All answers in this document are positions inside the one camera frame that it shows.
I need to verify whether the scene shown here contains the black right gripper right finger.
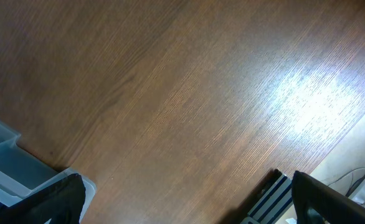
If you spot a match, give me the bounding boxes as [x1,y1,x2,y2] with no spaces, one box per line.
[292,171,365,224]

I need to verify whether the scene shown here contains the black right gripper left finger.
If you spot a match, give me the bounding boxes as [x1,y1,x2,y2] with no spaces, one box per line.
[0,174,85,224]

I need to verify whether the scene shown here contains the blue white striped object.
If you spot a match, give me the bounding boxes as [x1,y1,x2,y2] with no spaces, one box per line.
[240,169,293,224]

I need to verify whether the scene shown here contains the clear plastic storage bin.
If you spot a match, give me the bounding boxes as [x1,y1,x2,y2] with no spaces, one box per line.
[0,122,97,222]

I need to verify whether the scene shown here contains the cables on floor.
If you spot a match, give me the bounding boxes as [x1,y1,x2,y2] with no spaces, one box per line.
[327,155,365,198]

